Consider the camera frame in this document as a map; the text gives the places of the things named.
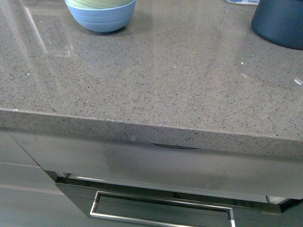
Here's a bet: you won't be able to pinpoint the green bowl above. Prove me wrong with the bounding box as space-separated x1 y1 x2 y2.
67 0 132 9

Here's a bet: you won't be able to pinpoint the blue bowl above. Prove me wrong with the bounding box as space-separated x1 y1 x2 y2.
65 0 136 33

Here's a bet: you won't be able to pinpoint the grey drawer front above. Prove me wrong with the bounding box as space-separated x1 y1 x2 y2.
9 130 303 199

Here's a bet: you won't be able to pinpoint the black oven door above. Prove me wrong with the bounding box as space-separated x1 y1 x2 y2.
55 177 303 227

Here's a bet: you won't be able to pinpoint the grey cabinet door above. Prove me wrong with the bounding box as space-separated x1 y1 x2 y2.
0 130 98 227

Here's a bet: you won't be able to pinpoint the clear plastic container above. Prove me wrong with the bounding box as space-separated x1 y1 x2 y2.
226 0 259 5

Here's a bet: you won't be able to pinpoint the dark blue saucepan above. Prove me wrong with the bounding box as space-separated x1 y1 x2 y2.
251 0 303 50

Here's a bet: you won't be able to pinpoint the steel oven handle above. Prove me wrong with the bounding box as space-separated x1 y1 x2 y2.
89 191 236 227

